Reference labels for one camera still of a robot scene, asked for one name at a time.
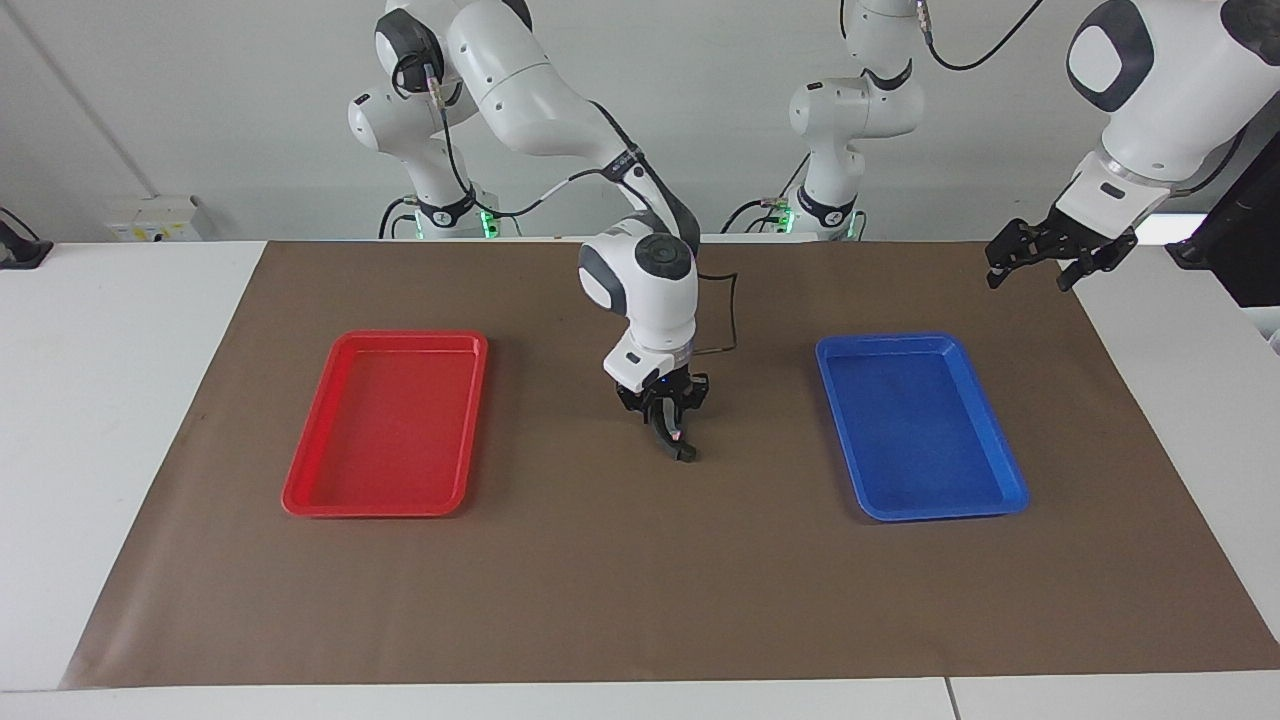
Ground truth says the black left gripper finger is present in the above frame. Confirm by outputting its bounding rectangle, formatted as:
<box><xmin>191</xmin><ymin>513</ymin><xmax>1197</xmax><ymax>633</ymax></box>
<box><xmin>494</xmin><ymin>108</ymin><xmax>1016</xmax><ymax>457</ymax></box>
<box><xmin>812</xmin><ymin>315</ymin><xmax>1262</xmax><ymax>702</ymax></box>
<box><xmin>1058</xmin><ymin>235</ymin><xmax>1138</xmax><ymax>293</ymax></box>
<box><xmin>985</xmin><ymin>218</ymin><xmax>1053</xmax><ymax>291</ymax></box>

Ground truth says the curved brake shoe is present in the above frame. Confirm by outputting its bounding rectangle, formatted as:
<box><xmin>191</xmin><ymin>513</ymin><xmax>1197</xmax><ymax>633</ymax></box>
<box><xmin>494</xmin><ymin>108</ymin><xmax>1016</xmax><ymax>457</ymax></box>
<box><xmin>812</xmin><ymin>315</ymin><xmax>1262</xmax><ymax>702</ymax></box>
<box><xmin>648</xmin><ymin>415</ymin><xmax>699</xmax><ymax>464</ymax></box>

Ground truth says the brown paper table mat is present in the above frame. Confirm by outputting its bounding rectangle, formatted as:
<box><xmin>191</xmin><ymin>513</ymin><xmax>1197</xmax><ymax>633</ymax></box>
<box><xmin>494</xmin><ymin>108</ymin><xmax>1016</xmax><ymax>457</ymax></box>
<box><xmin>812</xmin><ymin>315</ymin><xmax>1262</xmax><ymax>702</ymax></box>
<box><xmin>58</xmin><ymin>240</ymin><xmax>1280</xmax><ymax>691</ymax></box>

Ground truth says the black monitor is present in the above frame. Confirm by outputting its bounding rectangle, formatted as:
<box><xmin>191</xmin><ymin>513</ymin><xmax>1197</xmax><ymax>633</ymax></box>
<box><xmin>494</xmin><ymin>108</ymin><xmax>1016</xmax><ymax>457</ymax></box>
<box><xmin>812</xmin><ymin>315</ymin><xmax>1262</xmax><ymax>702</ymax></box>
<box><xmin>1165</xmin><ymin>125</ymin><xmax>1280</xmax><ymax>309</ymax></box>

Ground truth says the blue plastic tray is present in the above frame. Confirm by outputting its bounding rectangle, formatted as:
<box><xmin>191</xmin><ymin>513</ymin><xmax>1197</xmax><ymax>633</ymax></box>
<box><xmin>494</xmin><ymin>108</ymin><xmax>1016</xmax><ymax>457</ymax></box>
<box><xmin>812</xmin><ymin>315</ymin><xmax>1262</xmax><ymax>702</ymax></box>
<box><xmin>815</xmin><ymin>333</ymin><xmax>1031</xmax><ymax>523</ymax></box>

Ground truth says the red plastic tray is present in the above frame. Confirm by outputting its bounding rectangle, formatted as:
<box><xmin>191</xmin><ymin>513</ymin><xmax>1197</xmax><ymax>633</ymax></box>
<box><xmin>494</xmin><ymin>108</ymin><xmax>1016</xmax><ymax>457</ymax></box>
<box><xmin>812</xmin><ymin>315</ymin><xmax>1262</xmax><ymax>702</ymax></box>
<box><xmin>281</xmin><ymin>330</ymin><xmax>489</xmax><ymax>519</ymax></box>

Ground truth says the black clamp device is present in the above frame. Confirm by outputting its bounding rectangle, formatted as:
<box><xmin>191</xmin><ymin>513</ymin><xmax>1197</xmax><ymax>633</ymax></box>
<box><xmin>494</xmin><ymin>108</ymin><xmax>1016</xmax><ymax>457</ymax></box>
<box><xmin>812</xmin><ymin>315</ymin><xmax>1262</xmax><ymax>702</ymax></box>
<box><xmin>0</xmin><ymin>207</ymin><xmax>53</xmax><ymax>269</ymax></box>

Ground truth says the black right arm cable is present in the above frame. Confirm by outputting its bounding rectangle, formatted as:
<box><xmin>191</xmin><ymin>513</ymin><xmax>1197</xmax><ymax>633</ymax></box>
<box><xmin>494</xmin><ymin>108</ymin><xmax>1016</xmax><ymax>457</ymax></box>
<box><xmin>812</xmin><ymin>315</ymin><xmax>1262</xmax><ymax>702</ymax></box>
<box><xmin>393</xmin><ymin>50</ymin><xmax>741</xmax><ymax>356</ymax></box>

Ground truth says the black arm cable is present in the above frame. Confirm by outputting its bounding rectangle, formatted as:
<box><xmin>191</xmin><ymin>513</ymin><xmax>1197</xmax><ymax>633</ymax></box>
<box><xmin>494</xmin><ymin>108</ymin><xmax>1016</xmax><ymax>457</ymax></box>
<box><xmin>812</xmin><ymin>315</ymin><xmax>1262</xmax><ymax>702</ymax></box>
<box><xmin>393</xmin><ymin>50</ymin><xmax>741</xmax><ymax>356</ymax></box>
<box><xmin>912</xmin><ymin>0</ymin><xmax>1246</xmax><ymax>198</ymax></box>

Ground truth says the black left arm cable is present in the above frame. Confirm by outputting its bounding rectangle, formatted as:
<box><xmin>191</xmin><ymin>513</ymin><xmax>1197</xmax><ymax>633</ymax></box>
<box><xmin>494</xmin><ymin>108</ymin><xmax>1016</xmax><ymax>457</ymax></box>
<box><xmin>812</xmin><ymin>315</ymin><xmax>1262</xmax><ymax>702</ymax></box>
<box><xmin>912</xmin><ymin>0</ymin><xmax>1246</xmax><ymax>198</ymax></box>

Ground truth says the black base cable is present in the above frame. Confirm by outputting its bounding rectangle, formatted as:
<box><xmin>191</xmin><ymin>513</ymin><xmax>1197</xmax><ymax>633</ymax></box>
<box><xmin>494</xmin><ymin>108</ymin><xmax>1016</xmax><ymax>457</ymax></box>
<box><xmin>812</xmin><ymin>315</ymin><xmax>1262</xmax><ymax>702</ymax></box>
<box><xmin>722</xmin><ymin>155</ymin><xmax>813</xmax><ymax>236</ymax></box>
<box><xmin>378</xmin><ymin>196</ymin><xmax>421</xmax><ymax>241</ymax></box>

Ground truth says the white wall socket box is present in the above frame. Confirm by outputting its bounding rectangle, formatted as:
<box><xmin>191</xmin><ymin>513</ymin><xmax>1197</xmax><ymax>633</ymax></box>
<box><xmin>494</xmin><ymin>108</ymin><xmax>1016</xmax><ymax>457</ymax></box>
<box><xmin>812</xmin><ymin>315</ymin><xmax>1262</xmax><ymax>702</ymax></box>
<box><xmin>105</xmin><ymin>195</ymin><xmax>206</xmax><ymax>243</ymax></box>

